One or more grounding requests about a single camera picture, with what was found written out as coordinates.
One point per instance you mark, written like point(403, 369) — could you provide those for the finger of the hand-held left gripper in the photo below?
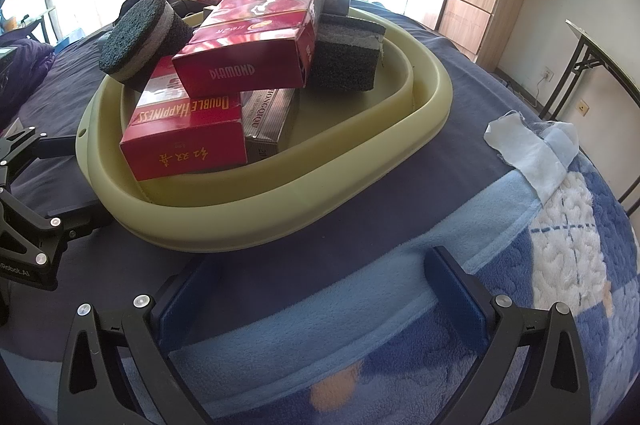
point(55, 146)
point(80, 217)

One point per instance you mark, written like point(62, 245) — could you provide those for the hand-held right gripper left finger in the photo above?
point(190, 300)

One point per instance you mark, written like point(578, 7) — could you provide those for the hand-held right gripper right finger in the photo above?
point(455, 295)

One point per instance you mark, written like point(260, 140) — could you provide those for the pale yellow plastic basin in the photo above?
point(225, 225)

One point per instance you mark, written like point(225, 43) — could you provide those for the red gold print cigarette box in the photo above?
point(185, 140)

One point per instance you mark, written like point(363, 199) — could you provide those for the round black sponge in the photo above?
point(135, 37)

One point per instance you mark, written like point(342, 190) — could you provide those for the red and white cigarette box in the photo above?
point(270, 115)

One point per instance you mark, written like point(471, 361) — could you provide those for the red swirl print cigarette box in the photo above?
point(250, 55)

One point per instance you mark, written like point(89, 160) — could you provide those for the rectangular black sponge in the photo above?
point(345, 60)

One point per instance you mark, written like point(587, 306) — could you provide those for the purple bedding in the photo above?
point(25, 75)

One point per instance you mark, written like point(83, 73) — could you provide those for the black metal rack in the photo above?
point(47, 25)

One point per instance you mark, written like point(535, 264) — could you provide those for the blue checkered blanket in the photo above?
point(575, 245)

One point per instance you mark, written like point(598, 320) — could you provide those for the dark blue bedsheet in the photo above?
point(450, 130)

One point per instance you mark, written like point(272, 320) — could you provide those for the black leg folding table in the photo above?
point(573, 66)

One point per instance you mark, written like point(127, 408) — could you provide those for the wall socket with plug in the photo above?
point(549, 75)

